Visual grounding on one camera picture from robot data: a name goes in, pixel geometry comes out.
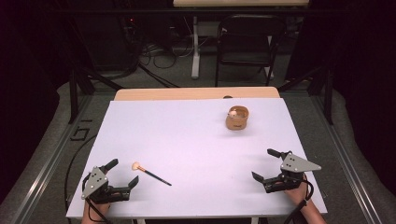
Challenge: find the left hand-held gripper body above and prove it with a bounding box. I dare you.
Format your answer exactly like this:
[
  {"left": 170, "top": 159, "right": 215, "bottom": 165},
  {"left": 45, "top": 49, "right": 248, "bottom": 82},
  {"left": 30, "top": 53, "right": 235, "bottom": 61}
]
[{"left": 81, "top": 166, "right": 132, "bottom": 205}]

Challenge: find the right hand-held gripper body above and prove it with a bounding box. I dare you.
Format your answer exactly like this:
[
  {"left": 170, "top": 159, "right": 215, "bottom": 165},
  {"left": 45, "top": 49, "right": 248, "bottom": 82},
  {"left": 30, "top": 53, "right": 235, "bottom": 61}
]
[{"left": 263, "top": 151, "right": 322, "bottom": 194}]

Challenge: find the black makeup brush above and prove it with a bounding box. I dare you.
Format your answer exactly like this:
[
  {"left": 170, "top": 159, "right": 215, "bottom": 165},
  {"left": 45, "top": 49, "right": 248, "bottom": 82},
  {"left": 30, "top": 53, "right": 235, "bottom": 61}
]
[{"left": 131, "top": 161, "right": 173, "bottom": 188}]

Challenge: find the wooden brush holder cup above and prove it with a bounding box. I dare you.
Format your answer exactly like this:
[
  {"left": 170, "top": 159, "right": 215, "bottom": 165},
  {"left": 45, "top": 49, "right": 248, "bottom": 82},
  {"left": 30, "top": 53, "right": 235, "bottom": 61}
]
[{"left": 225, "top": 105, "right": 250, "bottom": 132}]

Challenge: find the person's left hand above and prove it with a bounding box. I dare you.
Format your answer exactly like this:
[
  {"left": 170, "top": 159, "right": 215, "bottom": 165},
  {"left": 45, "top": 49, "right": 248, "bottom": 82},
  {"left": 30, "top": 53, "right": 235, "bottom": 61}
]
[{"left": 81, "top": 200, "right": 112, "bottom": 219}]

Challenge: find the person's right hand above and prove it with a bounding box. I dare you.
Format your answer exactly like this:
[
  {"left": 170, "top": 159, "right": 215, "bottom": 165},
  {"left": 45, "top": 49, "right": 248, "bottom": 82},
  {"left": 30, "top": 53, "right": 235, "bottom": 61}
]
[{"left": 284, "top": 179, "right": 310, "bottom": 208}]

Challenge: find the white table cover board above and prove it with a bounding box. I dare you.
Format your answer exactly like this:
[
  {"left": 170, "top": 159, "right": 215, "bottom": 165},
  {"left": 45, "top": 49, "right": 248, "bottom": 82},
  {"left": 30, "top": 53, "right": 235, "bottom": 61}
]
[{"left": 65, "top": 97, "right": 329, "bottom": 219}]

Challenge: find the wooden table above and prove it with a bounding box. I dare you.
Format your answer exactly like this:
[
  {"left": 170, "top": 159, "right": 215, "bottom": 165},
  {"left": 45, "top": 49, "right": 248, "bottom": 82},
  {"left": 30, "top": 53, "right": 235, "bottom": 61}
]
[{"left": 113, "top": 86, "right": 281, "bottom": 102}]

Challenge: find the black folding chair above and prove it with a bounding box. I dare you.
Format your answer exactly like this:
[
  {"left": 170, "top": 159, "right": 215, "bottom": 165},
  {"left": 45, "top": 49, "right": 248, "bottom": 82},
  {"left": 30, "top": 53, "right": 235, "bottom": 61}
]
[{"left": 214, "top": 13, "right": 288, "bottom": 88}]

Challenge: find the white desk leg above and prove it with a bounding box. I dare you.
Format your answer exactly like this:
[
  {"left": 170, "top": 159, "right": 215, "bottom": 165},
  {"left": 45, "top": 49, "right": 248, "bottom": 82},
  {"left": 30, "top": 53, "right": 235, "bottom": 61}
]
[{"left": 191, "top": 16, "right": 201, "bottom": 80}]

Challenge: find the light wooden desk top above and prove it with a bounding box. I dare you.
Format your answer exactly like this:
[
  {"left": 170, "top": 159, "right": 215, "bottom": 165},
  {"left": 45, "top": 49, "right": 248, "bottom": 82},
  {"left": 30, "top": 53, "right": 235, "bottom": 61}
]
[{"left": 172, "top": 0, "right": 310, "bottom": 8}]

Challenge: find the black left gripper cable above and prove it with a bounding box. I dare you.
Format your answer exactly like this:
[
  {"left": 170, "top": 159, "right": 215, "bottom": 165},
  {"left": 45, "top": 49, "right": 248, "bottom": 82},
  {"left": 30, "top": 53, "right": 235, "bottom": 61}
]
[{"left": 81, "top": 173, "right": 111, "bottom": 224}]

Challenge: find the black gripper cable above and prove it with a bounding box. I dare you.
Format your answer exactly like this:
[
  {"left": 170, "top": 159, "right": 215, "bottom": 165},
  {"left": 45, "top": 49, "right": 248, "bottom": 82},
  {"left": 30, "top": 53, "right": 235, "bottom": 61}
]
[
  {"left": 282, "top": 177, "right": 315, "bottom": 224},
  {"left": 81, "top": 173, "right": 111, "bottom": 224}
]

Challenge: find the black floor cable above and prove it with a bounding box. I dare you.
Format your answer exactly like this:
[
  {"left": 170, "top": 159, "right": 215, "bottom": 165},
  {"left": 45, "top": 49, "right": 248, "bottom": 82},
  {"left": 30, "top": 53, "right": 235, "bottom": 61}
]
[{"left": 64, "top": 133, "right": 98, "bottom": 214}]

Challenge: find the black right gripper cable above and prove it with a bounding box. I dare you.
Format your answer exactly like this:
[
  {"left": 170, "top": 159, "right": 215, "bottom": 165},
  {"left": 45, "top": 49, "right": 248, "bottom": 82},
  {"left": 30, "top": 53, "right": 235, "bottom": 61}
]
[{"left": 282, "top": 177, "right": 315, "bottom": 224}]

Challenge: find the aluminium floor rail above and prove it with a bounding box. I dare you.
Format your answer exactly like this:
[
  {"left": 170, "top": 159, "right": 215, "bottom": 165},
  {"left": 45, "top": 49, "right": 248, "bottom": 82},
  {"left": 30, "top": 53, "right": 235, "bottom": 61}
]
[
  {"left": 10, "top": 92, "right": 94, "bottom": 224},
  {"left": 309, "top": 92, "right": 384, "bottom": 224}
]

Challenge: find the black metal frame stand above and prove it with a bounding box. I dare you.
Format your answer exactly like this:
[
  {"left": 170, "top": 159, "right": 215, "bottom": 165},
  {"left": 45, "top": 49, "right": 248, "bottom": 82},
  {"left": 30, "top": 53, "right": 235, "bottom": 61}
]
[
  {"left": 67, "top": 63, "right": 124, "bottom": 125},
  {"left": 277, "top": 63, "right": 334, "bottom": 126}
]

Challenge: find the tangle of background cables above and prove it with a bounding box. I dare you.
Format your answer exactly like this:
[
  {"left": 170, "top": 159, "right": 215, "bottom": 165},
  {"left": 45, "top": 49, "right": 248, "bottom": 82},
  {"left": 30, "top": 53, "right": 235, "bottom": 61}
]
[{"left": 136, "top": 18, "right": 195, "bottom": 70}]

